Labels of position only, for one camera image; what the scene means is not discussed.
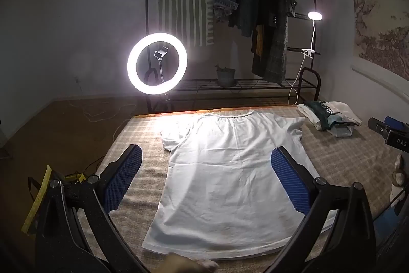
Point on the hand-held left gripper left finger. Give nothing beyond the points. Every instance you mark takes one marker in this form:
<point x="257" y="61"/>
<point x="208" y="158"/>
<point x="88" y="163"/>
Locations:
<point x="124" y="177"/>

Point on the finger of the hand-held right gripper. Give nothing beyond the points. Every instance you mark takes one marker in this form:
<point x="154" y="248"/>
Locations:
<point x="394" y="124"/>
<point x="377" y="126"/>

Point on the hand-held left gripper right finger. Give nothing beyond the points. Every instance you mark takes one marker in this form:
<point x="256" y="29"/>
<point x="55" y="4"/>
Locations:
<point x="287" y="177"/>

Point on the white t-shirt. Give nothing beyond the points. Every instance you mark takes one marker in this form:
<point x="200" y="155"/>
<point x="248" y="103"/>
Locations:
<point x="223" y="164"/>

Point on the person's right hand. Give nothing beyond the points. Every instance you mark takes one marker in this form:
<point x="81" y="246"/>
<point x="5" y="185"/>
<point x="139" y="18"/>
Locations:
<point x="398" y="175"/>

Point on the pale blue folded garment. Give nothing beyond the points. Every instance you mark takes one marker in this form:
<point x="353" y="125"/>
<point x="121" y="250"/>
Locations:
<point x="346" y="113"/>

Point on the dark teal patterned garment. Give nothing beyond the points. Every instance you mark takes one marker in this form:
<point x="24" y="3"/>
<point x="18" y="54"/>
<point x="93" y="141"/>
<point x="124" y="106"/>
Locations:
<point x="322" y="116"/>

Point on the white folded garment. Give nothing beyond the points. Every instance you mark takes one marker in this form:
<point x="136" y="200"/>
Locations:
<point x="308" y="118"/>

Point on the yellow measuring strip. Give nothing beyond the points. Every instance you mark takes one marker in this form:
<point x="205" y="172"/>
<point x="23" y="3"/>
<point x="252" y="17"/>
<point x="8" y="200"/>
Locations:
<point x="35" y="205"/>

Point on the beige cloth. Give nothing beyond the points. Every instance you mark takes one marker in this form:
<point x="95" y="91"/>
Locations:
<point x="188" y="263"/>

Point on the potted plant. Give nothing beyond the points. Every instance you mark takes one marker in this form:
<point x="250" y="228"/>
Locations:
<point x="227" y="78"/>

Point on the white clip lamp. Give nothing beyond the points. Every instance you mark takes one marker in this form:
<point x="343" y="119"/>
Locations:
<point x="314" y="15"/>

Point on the yellow garment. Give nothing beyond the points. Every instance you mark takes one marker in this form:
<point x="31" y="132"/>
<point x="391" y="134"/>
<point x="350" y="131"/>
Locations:
<point x="257" y="39"/>

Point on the dark metal bed frame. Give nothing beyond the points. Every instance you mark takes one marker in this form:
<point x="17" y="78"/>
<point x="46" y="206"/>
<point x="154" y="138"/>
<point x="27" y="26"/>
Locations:
<point x="316" y="78"/>

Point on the landscape wall poster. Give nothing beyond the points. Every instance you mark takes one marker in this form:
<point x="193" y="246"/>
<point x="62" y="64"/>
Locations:
<point x="383" y="20"/>

